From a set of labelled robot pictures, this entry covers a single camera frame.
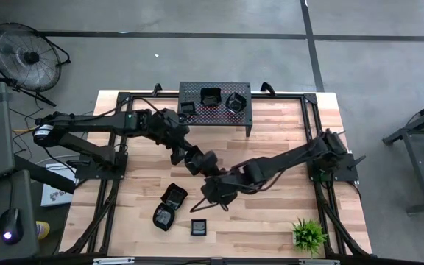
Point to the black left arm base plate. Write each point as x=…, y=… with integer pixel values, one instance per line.
x=87, y=173

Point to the black aluminium table frame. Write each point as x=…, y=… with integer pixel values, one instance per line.
x=282, y=96

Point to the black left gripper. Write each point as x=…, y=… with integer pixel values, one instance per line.
x=175, y=132

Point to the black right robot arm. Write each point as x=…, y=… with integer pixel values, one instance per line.
x=289, y=158

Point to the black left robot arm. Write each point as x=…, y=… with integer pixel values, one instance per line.
x=87, y=123

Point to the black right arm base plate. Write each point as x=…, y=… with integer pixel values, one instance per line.
x=348, y=173

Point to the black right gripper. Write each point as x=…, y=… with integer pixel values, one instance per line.
x=217, y=191

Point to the black perforated metal shelf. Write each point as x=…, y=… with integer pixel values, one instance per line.
x=234, y=117

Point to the grey metal cart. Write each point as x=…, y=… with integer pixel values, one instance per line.
x=414, y=154

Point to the yellow cup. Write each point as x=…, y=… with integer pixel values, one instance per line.
x=42, y=230

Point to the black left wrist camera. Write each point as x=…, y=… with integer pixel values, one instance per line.
x=171, y=117

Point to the green plant in white pot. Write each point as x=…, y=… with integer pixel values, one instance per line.
x=307, y=235

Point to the black hexagonal bowl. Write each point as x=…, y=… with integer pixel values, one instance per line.
x=235, y=103

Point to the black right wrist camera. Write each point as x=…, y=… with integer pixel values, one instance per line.
x=226, y=186

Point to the black wavy square bowl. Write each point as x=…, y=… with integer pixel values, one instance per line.
x=174, y=197

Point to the grey desk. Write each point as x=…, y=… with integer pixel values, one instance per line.
x=20, y=195

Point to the black floor fan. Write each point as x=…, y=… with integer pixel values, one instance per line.
x=24, y=57

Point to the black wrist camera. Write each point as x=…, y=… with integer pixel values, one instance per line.
x=171, y=117
x=226, y=186

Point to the white box with logo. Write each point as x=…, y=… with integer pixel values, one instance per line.
x=55, y=191

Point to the black computer mouse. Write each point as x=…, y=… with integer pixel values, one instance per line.
x=10, y=224

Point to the black flat rectangular plate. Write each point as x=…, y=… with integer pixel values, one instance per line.
x=198, y=227

